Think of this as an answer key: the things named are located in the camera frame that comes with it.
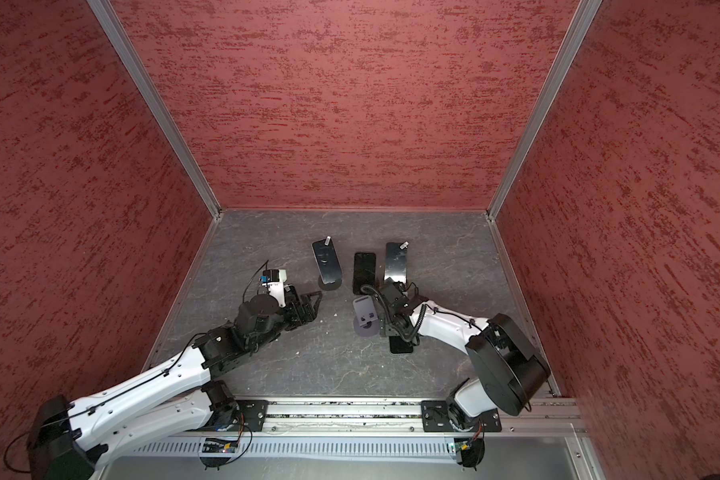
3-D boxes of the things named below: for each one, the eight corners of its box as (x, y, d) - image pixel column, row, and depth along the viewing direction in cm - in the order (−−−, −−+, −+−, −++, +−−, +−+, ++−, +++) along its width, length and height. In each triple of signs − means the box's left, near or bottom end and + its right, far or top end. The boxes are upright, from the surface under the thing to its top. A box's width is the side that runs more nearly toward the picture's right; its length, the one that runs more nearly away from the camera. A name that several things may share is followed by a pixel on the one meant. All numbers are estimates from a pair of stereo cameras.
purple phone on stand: (324, 289, 100) (320, 269, 90) (316, 263, 107) (311, 242, 97) (343, 283, 101) (341, 263, 92) (334, 258, 108) (331, 236, 99)
